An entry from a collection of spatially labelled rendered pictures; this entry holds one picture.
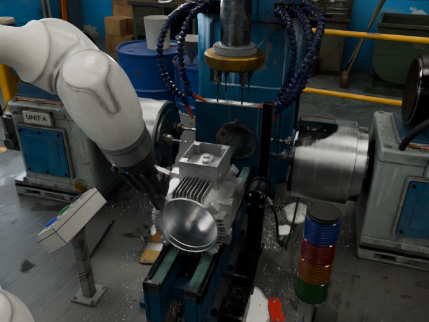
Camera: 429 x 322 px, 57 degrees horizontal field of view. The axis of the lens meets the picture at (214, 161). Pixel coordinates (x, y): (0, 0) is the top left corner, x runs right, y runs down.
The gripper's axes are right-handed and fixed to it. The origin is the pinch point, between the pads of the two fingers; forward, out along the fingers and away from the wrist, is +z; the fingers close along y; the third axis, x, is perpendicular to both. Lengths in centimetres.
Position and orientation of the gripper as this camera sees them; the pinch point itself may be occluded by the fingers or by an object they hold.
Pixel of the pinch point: (157, 198)
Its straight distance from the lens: 91.8
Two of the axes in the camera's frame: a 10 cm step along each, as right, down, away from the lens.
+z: 1.3, 5.3, 8.4
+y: -9.6, -1.4, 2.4
